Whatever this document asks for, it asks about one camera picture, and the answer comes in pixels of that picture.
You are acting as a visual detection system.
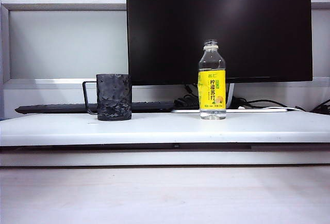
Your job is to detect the black keyboard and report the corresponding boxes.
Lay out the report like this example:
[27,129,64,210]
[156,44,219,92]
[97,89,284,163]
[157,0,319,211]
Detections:
[14,101,176,114]

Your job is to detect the silver monitor stand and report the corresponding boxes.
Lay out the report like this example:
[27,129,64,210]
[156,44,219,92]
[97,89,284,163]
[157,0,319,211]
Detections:
[170,82,288,113]

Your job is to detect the black power adapter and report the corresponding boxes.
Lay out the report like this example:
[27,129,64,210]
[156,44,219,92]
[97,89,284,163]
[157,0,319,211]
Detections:
[174,94,201,110]

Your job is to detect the black monitor cable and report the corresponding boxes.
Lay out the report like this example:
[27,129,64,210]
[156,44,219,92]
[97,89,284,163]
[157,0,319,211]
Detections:
[184,84,199,99]

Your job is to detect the black textured mug with handle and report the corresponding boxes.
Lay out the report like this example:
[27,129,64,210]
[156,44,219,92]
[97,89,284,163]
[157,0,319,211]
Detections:
[82,73,133,121]

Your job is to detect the black cable at table edge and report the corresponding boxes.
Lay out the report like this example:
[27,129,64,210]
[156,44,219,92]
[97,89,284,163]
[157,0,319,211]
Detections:
[310,98,330,114]

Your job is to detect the clear bottle with yellow label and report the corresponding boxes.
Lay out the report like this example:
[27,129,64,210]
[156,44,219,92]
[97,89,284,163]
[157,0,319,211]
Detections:
[197,39,227,121]

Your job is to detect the black computer monitor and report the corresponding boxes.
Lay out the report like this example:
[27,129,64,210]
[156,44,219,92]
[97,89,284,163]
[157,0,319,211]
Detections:
[125,0,314,86]

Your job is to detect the grey aluminium partition frame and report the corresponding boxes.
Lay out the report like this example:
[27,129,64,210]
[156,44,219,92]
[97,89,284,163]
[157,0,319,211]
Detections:
[0,0,330,88]

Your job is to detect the white raised platform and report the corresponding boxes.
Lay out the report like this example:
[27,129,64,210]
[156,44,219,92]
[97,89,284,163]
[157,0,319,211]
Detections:
[0,110,330,167]

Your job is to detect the black cable beside stand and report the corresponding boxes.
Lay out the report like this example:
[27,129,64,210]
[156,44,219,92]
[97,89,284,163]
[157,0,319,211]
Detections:
[231,97,308,111]

